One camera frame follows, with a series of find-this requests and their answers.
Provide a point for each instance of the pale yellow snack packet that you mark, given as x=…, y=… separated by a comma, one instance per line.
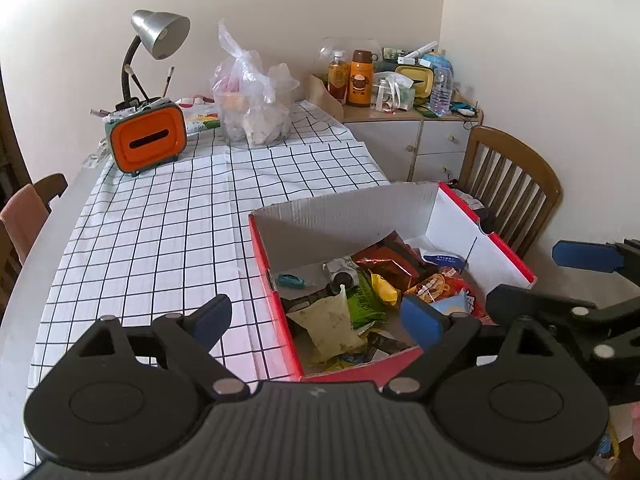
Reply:
x=327, y=325

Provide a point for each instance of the red snack packet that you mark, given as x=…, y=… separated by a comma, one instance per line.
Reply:
x=440, y=285

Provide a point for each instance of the colourful flat packet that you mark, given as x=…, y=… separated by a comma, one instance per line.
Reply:
x=200, y=117

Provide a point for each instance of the orange thermos bottle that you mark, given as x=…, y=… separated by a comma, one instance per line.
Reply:
x=362, y=82

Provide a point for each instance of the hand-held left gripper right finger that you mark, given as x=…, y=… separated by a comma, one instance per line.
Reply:
x=422, y=321

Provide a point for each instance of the clear water bottle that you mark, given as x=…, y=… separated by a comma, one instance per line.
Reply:
x=441, y=92

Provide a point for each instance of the light blue snack packet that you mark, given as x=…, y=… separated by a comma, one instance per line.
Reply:
x=452, y=305

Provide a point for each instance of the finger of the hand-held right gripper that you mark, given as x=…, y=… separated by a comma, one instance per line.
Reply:
x=585, y=256
x=550, y=307

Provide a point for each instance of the black snack packet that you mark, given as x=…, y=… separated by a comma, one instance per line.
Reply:
x=305, y=304

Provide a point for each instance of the white tube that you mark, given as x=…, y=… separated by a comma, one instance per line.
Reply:
x=420, y=51

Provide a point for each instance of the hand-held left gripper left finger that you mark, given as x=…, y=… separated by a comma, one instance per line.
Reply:
x=212, y=317

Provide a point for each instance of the cardboard holder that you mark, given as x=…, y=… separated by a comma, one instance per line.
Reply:
x=325, y=97

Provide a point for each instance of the yellow bag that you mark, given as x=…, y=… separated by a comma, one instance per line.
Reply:
x=610, y=452

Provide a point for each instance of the white plastic bag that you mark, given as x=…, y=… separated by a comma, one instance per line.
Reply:
x=395, y=92

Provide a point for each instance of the checked tablecloth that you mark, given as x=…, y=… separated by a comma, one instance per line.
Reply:
x=150, y=240

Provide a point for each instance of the teal candy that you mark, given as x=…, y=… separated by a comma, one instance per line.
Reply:
x=291, y=281

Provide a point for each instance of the red cardboard box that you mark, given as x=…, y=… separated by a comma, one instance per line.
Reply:
x=450, y=220

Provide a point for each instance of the clear plastic bag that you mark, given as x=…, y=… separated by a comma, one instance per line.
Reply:
x=255, y=110

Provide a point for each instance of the small yellow snack packet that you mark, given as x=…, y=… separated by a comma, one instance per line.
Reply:
x=384, y=289

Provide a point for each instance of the wooden chair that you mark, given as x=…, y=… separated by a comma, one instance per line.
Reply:
x=520, y=185
x=50, y=187

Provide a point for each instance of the brown snack packet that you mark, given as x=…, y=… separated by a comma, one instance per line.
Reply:
x=392, y=260

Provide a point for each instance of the orange tissue box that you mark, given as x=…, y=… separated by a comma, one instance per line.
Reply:
x=145, y=140

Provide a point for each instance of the yellow drink bottle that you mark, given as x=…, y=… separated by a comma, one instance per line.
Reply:
x=337, y=77

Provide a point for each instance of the yellow lidded container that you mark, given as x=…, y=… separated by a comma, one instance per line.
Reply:
x=415, y=82

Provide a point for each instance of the silver desk lamp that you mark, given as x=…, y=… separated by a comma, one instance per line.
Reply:
x=160, y=32

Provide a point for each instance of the white sideboard cabinet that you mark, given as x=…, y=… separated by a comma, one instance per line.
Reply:
x=390, y=145

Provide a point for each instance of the paint brush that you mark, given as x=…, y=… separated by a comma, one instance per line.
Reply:
x=168, y=82
x=136, y=82

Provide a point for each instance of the white blue snack packet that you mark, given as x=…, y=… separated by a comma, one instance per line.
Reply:
x=445, y=260

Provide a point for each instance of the small crumpled wrappers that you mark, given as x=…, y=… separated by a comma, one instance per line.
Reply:
x=97, y=155

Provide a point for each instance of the green snack packet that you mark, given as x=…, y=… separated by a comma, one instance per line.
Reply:
x=367, y=305

